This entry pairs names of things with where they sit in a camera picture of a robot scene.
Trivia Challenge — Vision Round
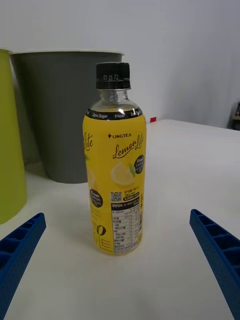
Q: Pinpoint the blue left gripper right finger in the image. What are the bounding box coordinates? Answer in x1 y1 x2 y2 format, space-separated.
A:
189 208 240 320

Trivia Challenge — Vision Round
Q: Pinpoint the grey plastic waste bin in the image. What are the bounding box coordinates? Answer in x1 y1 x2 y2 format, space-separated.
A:
9 51 125 185

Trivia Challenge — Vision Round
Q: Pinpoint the yellow-green plastic waste bin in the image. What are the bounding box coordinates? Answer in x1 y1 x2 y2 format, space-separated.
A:
0 48 28 225

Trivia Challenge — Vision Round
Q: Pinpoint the yellow label plastic bottle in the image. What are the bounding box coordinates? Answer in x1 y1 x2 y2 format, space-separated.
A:
82 61 147 256

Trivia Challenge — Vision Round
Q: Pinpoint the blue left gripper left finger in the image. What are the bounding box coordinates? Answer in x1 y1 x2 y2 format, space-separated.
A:
0 212 47 320

